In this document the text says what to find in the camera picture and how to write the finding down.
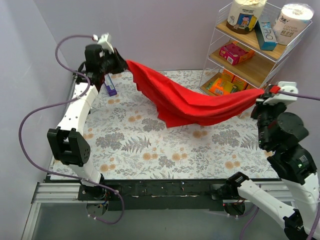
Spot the red tank top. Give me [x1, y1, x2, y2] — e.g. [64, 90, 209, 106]
[126, 60, 264, 128]

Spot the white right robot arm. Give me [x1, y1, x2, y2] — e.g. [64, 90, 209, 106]
[216, 101, 320, 240]

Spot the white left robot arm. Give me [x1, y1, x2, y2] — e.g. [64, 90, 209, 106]
[47, 44, 128, 200]

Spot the purple rectangular box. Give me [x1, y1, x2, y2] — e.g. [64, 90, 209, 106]
[104, 74, 118, 97]

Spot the orange green snack box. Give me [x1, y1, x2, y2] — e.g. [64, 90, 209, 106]
[206, 77, 238, 96]

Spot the orange box on shelf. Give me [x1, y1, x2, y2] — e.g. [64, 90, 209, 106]
[221, 69, 235, 83]

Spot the pink tissue box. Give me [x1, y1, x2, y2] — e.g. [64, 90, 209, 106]
[219, 41, 255, 66]

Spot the floral patterned table mat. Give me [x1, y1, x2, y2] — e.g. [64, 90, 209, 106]
[51, 69, 280, 180]

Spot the blue toothpaste box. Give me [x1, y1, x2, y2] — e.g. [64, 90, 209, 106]
[254, 14, 277, 51]

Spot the white toilet paper roll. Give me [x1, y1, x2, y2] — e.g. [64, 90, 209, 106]
[272, 3, 314, 46]

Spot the cartoon toilet paper pack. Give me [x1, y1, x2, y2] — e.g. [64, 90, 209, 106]
[226, 0, 267, 35]

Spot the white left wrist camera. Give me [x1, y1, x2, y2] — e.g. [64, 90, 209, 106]
[92, 32, 115, 54]

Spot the white wire shelf rack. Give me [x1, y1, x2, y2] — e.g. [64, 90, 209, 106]
[199, 2, 313, 96]

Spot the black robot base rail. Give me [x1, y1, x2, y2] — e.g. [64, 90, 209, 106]
[77, 178, 256, 212]

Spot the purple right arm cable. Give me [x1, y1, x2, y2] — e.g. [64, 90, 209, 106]
[239, 90, 320, 240]

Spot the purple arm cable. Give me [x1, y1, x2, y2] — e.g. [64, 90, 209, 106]
[18, 34, 126, 225]
[239, 90, 320, 240]

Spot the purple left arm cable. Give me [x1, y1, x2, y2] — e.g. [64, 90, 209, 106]
[18, 34, 126, 225]

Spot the aluminium frame rail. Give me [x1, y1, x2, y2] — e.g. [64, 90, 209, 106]
[21, 182, 80, 240]

